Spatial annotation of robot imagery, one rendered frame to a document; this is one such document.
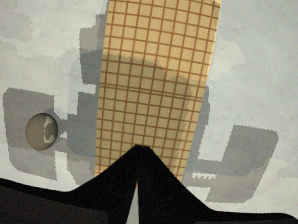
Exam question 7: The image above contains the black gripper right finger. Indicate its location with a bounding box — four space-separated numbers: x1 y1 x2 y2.
137 147 298 224

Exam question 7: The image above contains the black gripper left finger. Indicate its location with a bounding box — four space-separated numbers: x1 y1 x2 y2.
0 145 142 224

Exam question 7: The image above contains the orange grid-patterned strip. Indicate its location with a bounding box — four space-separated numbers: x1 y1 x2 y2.
94 0 222 181

